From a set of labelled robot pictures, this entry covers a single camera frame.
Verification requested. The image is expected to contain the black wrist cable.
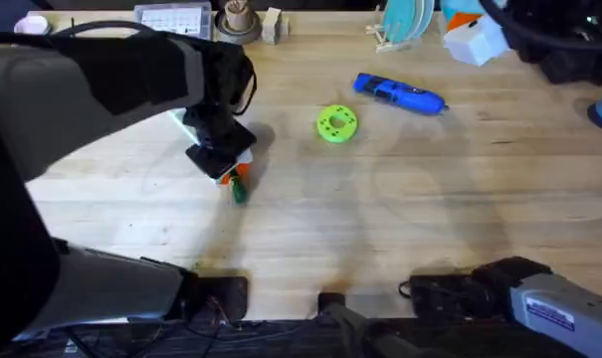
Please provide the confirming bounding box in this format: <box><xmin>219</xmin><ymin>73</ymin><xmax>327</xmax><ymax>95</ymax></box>
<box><xmin>233</xmin><ymin>69</ymin><xmax>259</xmax><ymax>118</ymax></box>

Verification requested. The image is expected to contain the orange and teal box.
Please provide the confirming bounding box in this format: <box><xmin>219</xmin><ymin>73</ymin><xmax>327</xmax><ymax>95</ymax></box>
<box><xmin>439</xmin><ymin>0</ymin><xmax>483</xmax><ymax>33</ymax></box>

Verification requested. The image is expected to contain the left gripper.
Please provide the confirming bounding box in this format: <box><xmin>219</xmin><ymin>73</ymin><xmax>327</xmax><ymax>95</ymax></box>
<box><xmin>182</xmin><ymin>38</ymin><xmax>258</xmax><ymax>187</ymax></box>

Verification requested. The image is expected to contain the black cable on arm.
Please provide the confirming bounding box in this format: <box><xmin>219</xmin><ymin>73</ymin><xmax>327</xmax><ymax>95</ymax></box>
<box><xmin>51</xmin><ymin>19</ymin><xmax>153</xmax><ymax>39</ymax></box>

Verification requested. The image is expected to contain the black rail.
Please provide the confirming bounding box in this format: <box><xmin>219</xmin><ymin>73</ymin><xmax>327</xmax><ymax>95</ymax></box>
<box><xmin>0</xmin><ymin>317</ymin><xmax>602</xmax><ymax>358</ymax></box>

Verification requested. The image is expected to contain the green disc with holes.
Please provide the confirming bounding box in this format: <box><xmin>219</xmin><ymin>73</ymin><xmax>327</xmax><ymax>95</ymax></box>
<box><xmin>315</xmin><ymin>103</ymin><xmax>360</xmax><ymax>145</ymax></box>

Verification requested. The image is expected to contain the grey tape roll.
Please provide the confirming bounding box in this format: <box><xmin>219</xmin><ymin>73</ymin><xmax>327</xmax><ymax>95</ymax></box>
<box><xmin>214</xmin><ymin>7</ymin><xmax>264</xmax><ymax>47</ymax></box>

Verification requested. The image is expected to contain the pale wooden block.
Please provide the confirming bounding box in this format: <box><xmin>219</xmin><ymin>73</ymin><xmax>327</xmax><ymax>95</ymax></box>
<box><xmin>260</xmin><ymin>6</ymin><xmax>292</xmax><ymax>47</ymax></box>

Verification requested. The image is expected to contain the clear plastic parts box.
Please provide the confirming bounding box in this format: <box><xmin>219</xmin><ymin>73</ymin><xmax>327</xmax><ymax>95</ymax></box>
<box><xmin>132</xmin><ymin>1</ymin><xmax>215</xmax><ymax>42</ymax></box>

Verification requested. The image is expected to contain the green vegetable toy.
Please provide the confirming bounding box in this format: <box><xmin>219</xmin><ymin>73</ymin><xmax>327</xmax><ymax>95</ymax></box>
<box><xmin>231</xmin><ymin>176</ymin><xmax>251</xmax><ymax>206</ymax></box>

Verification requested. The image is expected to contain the brown paper cup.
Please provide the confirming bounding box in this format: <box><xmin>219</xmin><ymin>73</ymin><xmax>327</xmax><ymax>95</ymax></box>
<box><xmin>223</xmin><ymin>0</ymin><xmax>255</xmax><ymax>33</ymax></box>

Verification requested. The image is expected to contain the white box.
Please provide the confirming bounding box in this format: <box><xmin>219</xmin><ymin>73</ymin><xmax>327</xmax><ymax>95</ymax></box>
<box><xmin>442</xmin><ymin>16</ymin><xmax>511</xmax><ymax>68</ymax></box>

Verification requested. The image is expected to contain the teal plate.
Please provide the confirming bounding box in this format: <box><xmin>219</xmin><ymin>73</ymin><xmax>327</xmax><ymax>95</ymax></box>
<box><xmin>381</xmin><ymin>0</ymin><xmax>422</xmax><ymax>44</ymax></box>

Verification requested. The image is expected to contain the wooden peg rack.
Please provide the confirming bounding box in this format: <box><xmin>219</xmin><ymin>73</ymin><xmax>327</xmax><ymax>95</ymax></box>
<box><xmin>364</xmin><ymin>18</ymin><xmax>422</xmax><ymax>55</ymax></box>

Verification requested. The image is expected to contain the pale blue plate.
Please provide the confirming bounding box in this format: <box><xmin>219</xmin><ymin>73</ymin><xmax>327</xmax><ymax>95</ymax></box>
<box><xmin>411</xmin><ymin>0</ymin><xmax>437</xmax><ymax>41</ymax></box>

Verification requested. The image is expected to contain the blue electric screwdriver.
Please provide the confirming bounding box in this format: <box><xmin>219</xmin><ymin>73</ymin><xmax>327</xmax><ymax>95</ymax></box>
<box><xmin>351</xmin><ymin>72</ymin><xmax>451</xmax><ymax>117</ymax></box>

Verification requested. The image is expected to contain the pale lilac object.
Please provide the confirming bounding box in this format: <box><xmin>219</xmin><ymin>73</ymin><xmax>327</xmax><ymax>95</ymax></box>
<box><xmin>13</xmin><ymin>14</ymin><xmax>51</xmax><ymax>37</ymax></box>

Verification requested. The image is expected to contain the dark grey angled bar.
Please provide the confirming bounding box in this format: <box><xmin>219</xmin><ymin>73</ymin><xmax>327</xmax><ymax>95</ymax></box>
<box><xmin>316</xmin><ymin>291</ymin><xmax>434</xmax><ymax>358</ymax></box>

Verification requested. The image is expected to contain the black equipment heap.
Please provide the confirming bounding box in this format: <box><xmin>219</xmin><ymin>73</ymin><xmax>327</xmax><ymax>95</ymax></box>
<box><xmin>479</xmin><ymin>0</ymin><xmax>602</xmax><ymax>87</ymax></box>

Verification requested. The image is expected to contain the black upright wrist plate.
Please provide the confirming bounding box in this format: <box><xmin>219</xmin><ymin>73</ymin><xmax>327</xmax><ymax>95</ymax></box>
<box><xmin>168</xmin><ymin>107</ymin><xmax>259</xmax><ymax>181</ymax></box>

